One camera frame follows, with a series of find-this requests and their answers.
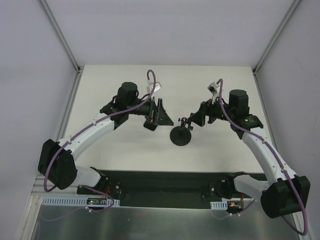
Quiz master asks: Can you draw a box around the black phone stand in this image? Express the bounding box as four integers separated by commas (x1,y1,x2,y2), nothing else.
169,117,193,147

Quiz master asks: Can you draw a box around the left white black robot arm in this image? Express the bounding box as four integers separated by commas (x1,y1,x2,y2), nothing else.
37,82,174,195

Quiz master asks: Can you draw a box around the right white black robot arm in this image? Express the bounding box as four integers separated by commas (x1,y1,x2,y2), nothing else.
186,89,311,219

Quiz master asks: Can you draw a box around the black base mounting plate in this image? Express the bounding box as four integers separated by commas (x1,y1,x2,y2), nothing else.
77,170,250,209

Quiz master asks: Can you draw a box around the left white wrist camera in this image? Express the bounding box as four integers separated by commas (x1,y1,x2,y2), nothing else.
146,81,162,94

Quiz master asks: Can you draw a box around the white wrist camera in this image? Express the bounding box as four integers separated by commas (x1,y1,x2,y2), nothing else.
146,81,162,94
207,81,220,102

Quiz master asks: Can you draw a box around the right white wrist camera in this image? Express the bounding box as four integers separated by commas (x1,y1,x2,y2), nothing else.
207,81,220,102

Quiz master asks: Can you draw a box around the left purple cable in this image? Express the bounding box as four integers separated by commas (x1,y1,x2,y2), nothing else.
43,69,160,193

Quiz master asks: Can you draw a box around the right white cable duct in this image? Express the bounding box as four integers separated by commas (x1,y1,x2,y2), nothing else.
210,200,228,211

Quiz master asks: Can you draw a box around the white cable duct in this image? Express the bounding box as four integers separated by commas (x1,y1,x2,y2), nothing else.
41,196,120,208
210,200,228,211

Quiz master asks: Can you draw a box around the left aluminium frame post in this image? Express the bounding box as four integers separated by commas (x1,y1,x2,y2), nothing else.
37,0,82,74

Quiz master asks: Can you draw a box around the aluminium frame post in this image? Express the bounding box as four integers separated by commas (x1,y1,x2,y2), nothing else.
37,0,82,74
252,0,303,76

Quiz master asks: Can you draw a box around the left white cable duct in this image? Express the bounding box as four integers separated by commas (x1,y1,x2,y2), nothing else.
41,196,120,208

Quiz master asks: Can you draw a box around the right aluminium frame post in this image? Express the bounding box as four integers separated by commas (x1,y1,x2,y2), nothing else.
252,0,303,76

